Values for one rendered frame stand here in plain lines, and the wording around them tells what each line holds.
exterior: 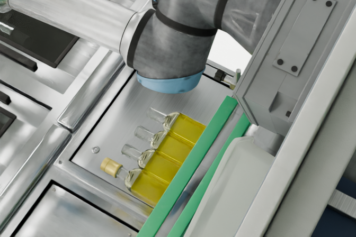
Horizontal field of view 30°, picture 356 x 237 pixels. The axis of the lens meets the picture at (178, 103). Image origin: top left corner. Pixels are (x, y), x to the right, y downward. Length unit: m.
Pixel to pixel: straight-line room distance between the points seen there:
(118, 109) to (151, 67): 0.64
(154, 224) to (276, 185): 0.48
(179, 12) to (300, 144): 0.32
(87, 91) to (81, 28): 0.64
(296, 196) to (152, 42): 0.37
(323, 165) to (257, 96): 0.15
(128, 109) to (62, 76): 0.24
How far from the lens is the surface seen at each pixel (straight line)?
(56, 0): 1.25
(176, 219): 1.41
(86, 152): 1.78
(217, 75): 1.52
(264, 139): 1.46
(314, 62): 1.03
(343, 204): 1.43
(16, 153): 1.86
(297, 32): 1.04
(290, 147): 0.99
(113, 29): 1.21
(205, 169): 1.45
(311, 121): 0.99
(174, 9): 1.14
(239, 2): 1.09
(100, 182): 1.73
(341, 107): 1.04
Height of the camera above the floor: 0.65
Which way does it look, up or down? 15 degrees up
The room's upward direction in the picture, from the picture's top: 63 degrees counter-clockwise
